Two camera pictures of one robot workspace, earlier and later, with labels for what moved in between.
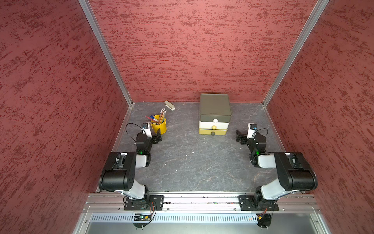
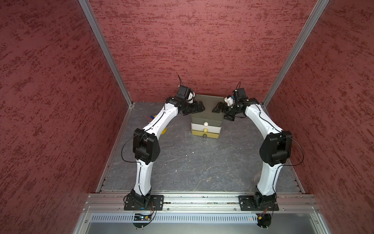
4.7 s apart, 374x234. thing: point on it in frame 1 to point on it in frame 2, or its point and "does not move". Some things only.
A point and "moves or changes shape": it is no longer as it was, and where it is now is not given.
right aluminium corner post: (319, 8) does not move
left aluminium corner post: (87, 7) does not move
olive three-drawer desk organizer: (215, 113) moves or changes shape
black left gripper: (154, 137) to (196, 109)
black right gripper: (239, 135) to (229, 117)
